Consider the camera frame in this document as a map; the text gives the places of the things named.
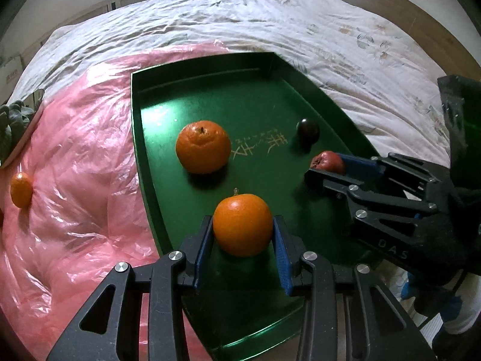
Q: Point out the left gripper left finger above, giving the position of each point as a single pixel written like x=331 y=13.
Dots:
x=107 y=326

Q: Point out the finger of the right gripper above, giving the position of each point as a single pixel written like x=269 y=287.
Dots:
x=410 y=222
x=422 y=179

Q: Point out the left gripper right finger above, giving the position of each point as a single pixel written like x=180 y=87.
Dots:
x=349 y=314

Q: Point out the red apple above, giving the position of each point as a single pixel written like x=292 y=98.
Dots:
x=328 y=161

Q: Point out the dark plum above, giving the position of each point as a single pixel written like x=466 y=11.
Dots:
x=307 y=132

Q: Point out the smooth orange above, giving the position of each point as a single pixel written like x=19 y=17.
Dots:
x=242 y=225

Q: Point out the large orange with stem dimple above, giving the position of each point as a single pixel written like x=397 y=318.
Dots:
x=203 y=147

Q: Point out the white floral bed quilt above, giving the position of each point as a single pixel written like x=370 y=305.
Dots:
x=374 y=71

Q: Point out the pink plastic sheet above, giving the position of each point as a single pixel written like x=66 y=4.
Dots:
x=86 y=211

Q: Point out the green rectangular tray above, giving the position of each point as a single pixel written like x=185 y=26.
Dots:
x=240 y=310

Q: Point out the wooden headboard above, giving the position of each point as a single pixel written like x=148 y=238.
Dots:
x=442 y=28

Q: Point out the white blue rimmed plate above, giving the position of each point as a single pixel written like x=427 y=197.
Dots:
x=34 y=100

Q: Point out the green leafy vegetable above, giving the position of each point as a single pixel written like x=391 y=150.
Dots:
x=14 y=119

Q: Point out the white cardboard box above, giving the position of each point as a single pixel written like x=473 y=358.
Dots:
x=10 y=73

